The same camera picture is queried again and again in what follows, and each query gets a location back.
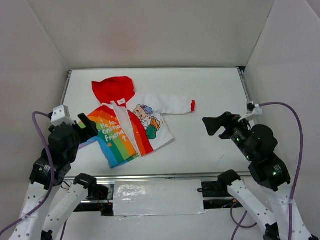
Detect rainbow hooded kids jacket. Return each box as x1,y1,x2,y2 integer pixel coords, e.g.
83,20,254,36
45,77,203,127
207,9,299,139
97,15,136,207
80,76,196,168

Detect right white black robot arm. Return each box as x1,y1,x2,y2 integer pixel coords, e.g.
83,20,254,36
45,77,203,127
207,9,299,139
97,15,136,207
202,112,317,240

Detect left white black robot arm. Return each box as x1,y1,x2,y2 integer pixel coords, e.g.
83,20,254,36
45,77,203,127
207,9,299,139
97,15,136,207
10,111,98,240

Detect white foil-taped cover panel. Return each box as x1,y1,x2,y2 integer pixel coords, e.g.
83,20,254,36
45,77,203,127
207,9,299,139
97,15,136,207
113,180,206,217

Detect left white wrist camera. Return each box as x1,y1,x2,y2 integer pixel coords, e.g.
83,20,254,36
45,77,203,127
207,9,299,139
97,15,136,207
50,105,73,127

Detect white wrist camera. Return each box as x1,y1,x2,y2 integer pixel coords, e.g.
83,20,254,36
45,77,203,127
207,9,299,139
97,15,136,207
50,105,73,127
238,101,263,123

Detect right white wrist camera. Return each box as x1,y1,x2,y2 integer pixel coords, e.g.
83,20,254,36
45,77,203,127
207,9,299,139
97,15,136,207
238,101,263,123

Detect aluminium table frame rail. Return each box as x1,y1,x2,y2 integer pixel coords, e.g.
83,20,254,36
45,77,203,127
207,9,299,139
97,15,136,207
63,68,249,179

